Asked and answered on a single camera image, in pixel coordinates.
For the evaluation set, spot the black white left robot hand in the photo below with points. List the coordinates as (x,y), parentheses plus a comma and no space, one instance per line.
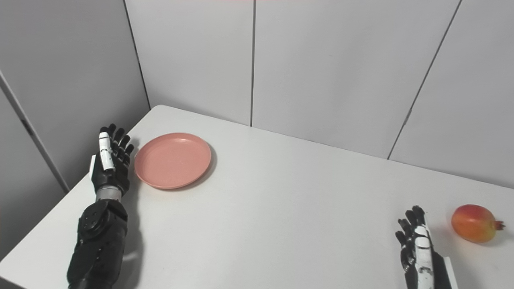
(112,176)

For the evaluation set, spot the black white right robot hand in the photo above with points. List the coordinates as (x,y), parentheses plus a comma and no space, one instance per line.
(439,273)

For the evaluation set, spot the red yellow pomegranate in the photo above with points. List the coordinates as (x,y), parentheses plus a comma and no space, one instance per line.
(474,222)

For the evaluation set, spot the pink round plate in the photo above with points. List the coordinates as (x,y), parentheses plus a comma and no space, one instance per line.
(172,160)

